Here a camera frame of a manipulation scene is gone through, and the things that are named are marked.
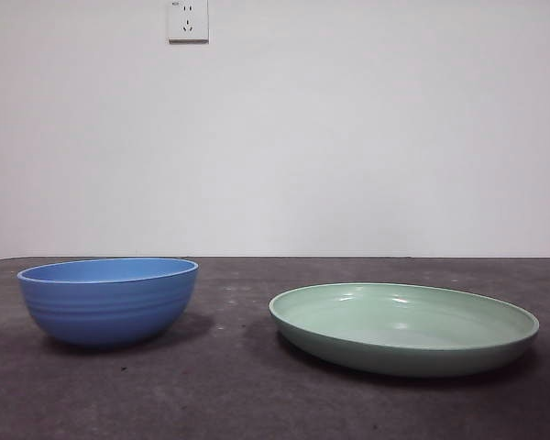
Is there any green round plate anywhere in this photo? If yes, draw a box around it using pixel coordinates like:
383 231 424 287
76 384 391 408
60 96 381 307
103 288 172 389
269 281 541 379

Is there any blue ribbed bowl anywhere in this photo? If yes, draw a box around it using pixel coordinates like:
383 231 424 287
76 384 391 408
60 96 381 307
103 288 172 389
16 257 201 348

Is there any white wall socket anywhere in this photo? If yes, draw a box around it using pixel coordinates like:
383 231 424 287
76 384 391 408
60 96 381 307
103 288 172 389
168 0 210 46

